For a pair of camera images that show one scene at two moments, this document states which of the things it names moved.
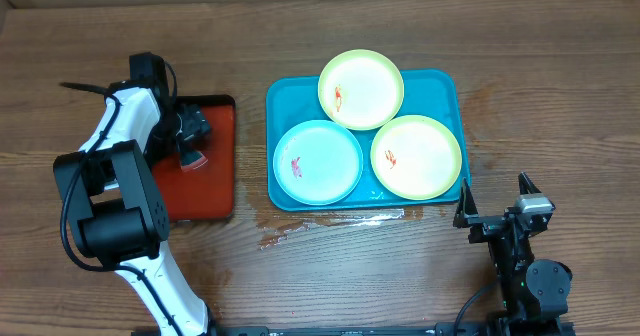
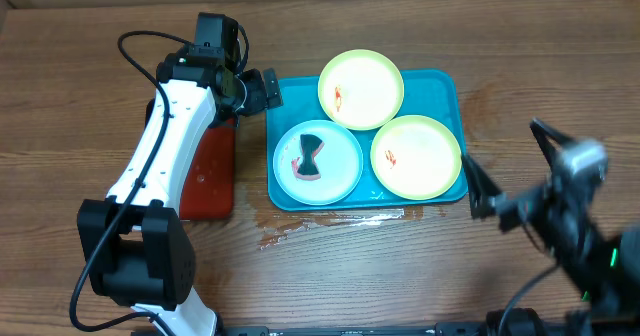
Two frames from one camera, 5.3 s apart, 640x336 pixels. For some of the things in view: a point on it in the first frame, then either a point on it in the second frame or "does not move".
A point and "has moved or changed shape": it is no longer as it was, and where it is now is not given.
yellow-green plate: x=416 y=157 does not move
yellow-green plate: x=360 y=89 does not move
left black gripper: x=194 y=121 -> x=259 y=99
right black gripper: x=484 y=225 -> x=481 y=188
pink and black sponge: x=192 y=160 has moved or changed shape
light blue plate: x=318 y=162 does not move
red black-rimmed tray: x=205 y=192 does not move
